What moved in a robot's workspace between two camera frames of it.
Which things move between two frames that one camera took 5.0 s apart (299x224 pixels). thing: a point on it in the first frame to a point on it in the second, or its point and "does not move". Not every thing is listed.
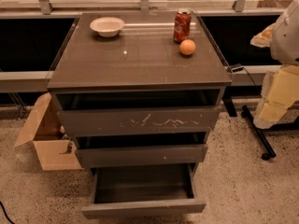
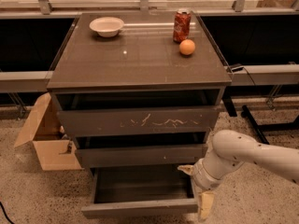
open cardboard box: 55,149 does not move
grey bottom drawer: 143,189 does not move
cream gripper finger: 263,38 to 187,168
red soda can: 182,25 does not move
